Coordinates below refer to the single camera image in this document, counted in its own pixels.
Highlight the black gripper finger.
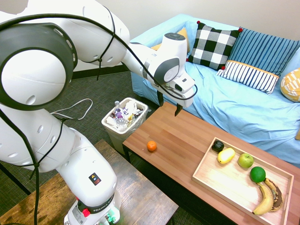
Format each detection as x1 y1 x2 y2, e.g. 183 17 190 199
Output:
174 103 184 117
157 90 165 107

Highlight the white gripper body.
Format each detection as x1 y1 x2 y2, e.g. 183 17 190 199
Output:
163 72 196 109

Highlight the orange tangerine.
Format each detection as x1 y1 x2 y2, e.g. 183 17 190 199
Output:
146 140 158 152

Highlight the light wooden tray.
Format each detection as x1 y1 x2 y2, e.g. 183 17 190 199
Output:
191 136 295 225

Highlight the reddish wooden coffee table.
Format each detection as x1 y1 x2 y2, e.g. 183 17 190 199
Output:
122 101 300 225

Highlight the clear plastic bottle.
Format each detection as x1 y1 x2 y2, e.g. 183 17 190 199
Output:
113 100 128 128

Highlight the light blue sofa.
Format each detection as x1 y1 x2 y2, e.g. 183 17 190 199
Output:
129 13 300 168

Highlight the black avocado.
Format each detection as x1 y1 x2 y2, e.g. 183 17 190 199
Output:
211 140 225 152

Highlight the black white checkered pillow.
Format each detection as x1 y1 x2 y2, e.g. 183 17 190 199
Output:
186 20 243 71

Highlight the white trash bin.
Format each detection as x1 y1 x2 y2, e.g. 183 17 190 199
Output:
101 97 150 156

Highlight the plain mustard yellow pillow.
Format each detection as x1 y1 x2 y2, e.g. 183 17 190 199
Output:
150 27 191 52

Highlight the white navy striped pillow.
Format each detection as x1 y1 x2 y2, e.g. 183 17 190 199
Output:
216 60 280 95

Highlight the yellow lemon fruit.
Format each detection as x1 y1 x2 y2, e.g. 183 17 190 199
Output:
217 147 236 165

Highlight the green apple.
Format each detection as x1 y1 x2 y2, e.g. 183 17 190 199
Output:
238 153 255 169

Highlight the blue striped pillow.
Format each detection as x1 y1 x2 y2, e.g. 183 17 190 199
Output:
228 27 300 77

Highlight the dark rustic wooden table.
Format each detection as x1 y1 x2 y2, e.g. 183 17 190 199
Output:
0 139 180 225

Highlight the dark green lime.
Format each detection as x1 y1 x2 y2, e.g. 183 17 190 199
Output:
249 166 267 184

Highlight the yellow white patterned pillow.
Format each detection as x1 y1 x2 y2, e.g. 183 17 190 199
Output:
280 67 300 103

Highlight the yellow banana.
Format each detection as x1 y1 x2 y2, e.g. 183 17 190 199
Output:
252 182 274 215

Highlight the brown overripe banana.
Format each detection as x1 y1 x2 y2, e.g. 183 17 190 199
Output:
264 178 284 212

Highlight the black tripod stand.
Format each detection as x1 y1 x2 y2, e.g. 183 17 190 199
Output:
0 162 32 196

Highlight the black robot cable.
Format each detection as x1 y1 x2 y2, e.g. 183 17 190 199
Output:
0 4 198 225

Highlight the white power cord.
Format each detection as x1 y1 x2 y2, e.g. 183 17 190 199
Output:
50 98 94 121

